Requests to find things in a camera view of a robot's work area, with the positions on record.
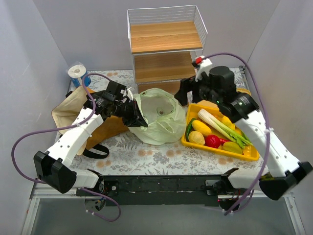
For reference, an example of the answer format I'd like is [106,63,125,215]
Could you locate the light green plastic bag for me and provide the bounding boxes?
[129,88,186,145]

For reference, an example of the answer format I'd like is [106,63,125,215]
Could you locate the yellow toy lemon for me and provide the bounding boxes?
[188,131,205,145]

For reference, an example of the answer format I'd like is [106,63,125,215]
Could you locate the brown tote bag black straps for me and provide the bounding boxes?
[51,84,130,159]

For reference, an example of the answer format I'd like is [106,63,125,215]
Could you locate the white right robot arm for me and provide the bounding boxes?
[175,66,313,200]

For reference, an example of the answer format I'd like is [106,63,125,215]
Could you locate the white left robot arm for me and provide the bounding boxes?
[34,81,148,193]

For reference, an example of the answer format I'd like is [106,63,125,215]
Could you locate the yellow flat tray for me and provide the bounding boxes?
[237,88,251,95]

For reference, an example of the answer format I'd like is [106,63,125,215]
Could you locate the dark green toy chili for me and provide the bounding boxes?
[185,118,196,141]

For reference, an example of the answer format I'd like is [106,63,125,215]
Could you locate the floral patterned table mat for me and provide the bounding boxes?
[66,67,274,176]

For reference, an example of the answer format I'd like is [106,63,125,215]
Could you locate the yellow toy bell pepper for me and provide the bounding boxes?
[221,116,235,131]

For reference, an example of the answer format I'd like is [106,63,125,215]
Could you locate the red toy pepper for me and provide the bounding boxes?
[205,135,229,148]

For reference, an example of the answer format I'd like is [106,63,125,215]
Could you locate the blue wrapped toilet paper roll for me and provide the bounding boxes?
[66,61,91,88]

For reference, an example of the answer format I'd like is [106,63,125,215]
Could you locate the white toy leek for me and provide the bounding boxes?
[198,109,252,148]

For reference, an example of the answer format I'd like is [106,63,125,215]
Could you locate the yellow red toy mango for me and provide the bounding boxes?
[222,141,243,155]

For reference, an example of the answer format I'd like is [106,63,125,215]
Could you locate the yellow plastic bin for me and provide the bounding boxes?
[181,104,260,161]

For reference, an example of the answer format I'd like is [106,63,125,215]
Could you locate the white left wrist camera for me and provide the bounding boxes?
[122,87,134,100]

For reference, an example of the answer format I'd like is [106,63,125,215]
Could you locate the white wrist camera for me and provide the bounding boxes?
[122,87,134,100]
[192,56,213,82]

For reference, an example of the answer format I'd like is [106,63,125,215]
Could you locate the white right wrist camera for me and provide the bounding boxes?
[192,56,213,82]

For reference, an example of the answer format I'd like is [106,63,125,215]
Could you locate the wire and wood shelf rack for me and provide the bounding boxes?
[126,4,208,95]

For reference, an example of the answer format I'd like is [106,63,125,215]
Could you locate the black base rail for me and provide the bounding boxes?
[75,174,247,213]

